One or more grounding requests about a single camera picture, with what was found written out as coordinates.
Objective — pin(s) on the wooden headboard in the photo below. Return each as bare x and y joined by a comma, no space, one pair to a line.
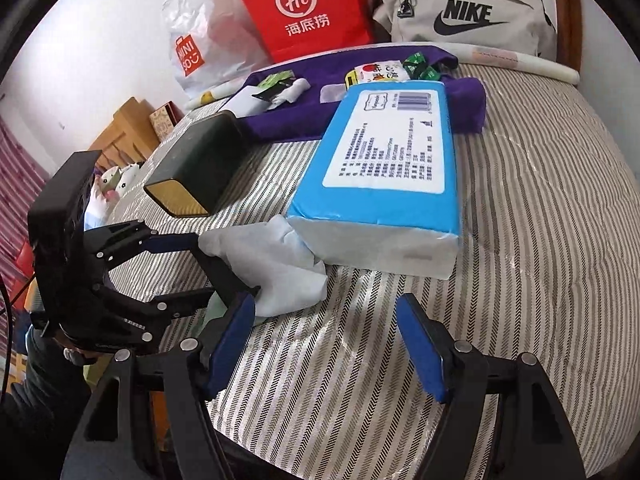
120,130

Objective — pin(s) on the white plastic shopping bag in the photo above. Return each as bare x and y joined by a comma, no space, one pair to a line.
210,45

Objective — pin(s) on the red paper bag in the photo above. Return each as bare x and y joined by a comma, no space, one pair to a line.
310,15

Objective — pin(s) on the purple towel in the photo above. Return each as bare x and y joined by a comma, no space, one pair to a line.
300,120

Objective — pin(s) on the white snack packet red print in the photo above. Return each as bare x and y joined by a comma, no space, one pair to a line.
375,71

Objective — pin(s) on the light green tissue packet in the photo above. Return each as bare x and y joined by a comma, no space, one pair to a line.
275,82

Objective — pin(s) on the beige sling bag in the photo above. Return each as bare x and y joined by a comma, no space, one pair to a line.
450,10

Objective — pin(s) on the white cloth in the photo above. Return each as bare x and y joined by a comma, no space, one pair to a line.
280,270

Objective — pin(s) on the rolled white printed paper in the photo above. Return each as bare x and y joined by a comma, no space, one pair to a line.
525,62

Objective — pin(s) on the dark green tin box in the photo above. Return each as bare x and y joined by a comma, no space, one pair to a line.
200,160

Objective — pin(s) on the white plush toy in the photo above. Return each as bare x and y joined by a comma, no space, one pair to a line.
120,180

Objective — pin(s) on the blue tissue pack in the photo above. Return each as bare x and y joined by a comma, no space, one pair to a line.
385,160

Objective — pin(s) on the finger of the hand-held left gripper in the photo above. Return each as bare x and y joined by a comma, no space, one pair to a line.
172,243
225,277

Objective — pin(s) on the person's left forearm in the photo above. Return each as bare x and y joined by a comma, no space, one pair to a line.
40,410

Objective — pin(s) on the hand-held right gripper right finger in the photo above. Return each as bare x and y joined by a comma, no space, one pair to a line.
420,345

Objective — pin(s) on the pink striped cloth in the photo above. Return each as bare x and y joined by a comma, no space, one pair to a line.
20,185

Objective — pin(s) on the white square pad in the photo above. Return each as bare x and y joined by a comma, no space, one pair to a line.
245,104

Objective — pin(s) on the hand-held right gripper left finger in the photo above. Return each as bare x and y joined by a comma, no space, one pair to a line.
232,340

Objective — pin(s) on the green printed sachet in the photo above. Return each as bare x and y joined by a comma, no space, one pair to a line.
420,67

